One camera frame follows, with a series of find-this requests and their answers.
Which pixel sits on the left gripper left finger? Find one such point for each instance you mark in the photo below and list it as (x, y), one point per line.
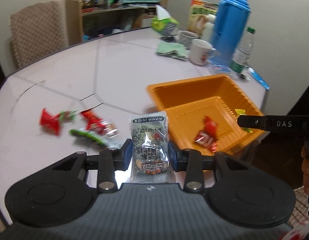
(112, 160)

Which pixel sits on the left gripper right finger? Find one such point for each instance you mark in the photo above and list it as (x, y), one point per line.
(188, 161)

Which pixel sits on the green edged snack bag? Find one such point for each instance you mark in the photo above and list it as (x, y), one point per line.
(104, 140)

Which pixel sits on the dark red candy packet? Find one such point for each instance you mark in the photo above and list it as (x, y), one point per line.
(207, 137)

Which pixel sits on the red spicy snack packet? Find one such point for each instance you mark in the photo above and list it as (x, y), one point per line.
(99, 125)

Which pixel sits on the silver clear snack bag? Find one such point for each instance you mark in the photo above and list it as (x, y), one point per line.
(150, 155)

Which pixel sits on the large red snack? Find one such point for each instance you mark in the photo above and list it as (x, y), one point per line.
(52, 123)

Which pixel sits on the person right hand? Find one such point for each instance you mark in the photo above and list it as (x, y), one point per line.
(305, 170)

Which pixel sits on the blue plastic wrapper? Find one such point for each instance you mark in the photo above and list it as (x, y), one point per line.
(257, 78)

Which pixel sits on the orange plastic tray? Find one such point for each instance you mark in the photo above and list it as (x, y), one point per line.
(187, 102)

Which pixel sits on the green wrapped candy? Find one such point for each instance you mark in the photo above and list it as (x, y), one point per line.
(66, 116)

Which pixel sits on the green cap water bottle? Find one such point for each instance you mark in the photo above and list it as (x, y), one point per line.
(243, 51)

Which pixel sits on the white mug red print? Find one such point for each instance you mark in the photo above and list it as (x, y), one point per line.
(201, 51)

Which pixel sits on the green cloth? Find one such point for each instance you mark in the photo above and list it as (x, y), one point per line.
(172, 50)

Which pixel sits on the blue thermos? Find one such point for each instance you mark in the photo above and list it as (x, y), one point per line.
(231, 19)

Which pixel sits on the patterned white mug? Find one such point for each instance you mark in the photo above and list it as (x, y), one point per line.
(185, 38)

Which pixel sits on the walnut drink box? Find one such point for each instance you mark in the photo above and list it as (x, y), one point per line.
(198, 15)

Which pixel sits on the green tissue pack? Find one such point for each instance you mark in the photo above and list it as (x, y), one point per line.
(163, 22)

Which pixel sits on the wooden shelf unit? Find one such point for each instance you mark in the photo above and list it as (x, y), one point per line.
(101, 20)

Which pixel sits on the quilted beige chair back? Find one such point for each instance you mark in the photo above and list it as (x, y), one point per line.
(37, 31)

